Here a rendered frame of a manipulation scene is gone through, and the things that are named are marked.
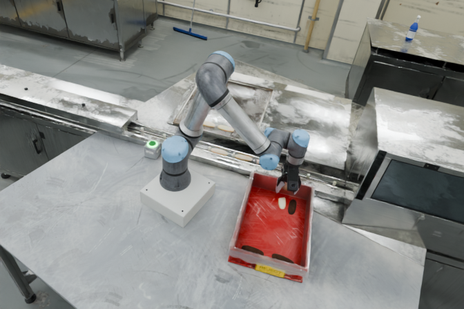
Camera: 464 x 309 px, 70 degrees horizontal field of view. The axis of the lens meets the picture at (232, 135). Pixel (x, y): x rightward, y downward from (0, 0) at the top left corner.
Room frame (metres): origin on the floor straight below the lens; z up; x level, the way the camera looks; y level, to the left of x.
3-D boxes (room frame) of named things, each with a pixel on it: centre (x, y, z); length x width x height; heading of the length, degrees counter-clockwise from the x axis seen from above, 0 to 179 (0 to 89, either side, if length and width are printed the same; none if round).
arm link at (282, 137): (1.12, -0.19, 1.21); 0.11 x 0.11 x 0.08; 77
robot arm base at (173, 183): (1.10, 0.24, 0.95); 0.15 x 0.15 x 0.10
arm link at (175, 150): (1.11, 0.24, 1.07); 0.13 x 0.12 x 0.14; 167
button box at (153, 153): (1.34, 0.42, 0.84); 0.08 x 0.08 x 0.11; 78
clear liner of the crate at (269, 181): (0.95, -0.24, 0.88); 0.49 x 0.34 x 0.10; 170
